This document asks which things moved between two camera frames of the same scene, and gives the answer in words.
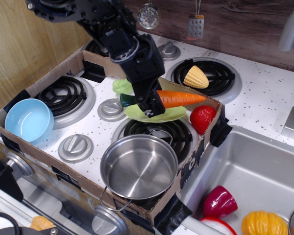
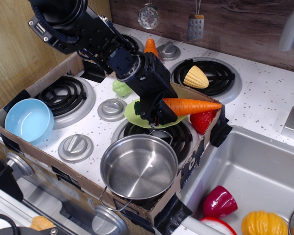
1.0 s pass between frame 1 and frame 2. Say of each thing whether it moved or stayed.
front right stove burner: stayed
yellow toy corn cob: stayed
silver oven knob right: stayed
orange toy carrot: moved
